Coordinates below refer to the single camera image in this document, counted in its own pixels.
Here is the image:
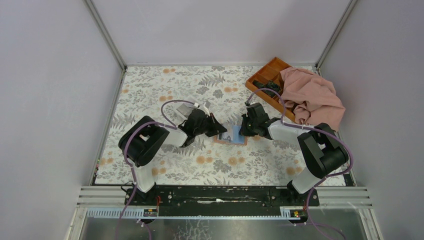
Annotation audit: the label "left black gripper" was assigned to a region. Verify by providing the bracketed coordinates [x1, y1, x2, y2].
[193, 112, 226, 138]

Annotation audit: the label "tan leather card holder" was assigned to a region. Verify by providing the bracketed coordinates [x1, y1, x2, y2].
[213, 123, 248, 146]

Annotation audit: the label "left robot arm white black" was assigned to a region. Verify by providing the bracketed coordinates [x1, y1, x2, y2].
[118, 109, 228, 206]

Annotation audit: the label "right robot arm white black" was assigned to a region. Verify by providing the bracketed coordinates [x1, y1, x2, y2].
[239, 103, 350, 206]

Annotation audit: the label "white plastic card box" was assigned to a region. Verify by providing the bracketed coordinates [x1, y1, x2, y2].
[173, 96, 211, 120]

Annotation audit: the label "dark green items in tray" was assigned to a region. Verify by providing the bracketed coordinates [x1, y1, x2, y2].
[252, 80, 281, 98]

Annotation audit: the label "orange wooden tray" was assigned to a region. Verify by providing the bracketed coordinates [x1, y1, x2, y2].
[245, 57, 291, 113]

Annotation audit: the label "pink cloth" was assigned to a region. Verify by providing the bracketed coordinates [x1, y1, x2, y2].
[280, 67, 346, 131]

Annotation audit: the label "floral table mat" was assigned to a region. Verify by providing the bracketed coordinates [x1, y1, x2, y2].
[94, 66, 306, 186]

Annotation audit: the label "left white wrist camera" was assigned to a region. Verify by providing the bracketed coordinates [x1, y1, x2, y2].
[193, 101, 211, 116]

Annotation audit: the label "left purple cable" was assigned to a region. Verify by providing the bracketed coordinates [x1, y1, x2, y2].
[114, 99, 200, 240]

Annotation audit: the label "purple cable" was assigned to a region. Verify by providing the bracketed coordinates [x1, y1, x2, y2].
[245, 88, 355, 240]
[114, 99, 200, 240]

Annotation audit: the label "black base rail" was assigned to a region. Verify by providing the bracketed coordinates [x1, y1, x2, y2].
[124, 184, 320, 217]

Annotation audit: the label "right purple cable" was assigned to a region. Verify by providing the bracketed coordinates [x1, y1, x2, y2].
[245, 88, 355, 240]

